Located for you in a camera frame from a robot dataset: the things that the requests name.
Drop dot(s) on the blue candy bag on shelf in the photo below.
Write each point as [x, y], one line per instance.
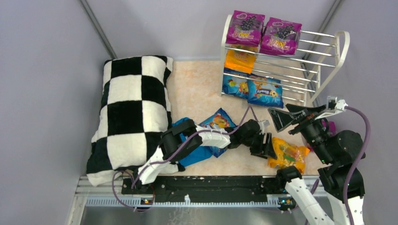
[265, 91]

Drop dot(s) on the black white checkered pillow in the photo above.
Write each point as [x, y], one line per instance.
[134, 112]

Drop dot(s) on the white metal wire shelf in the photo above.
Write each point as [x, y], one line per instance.
[305, 75]

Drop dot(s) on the purple candy bag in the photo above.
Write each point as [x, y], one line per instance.
[329, 127]
[280, 37]
[245, 28]

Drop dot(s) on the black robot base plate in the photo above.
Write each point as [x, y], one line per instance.
[207, 189]

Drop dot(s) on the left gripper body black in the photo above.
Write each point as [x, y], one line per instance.
[264, 141]

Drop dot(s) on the blue cloth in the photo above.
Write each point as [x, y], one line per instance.
[199, 154]

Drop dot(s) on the orange candy bag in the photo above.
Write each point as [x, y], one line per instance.
[288, 154]
[240, 61]

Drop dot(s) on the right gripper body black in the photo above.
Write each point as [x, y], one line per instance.
[302, 118]

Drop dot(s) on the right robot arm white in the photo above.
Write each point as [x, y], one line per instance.
[341, 153]

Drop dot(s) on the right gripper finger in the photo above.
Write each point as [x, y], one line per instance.
[296, 110]
[282, 119]

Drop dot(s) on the blue candy bag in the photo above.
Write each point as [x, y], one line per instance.
[220, 119]
[265, 91]
[235, 85]

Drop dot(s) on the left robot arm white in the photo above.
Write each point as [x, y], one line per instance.
[181, 140]

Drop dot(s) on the aluminium frame rail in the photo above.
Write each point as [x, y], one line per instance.
[110, 194]

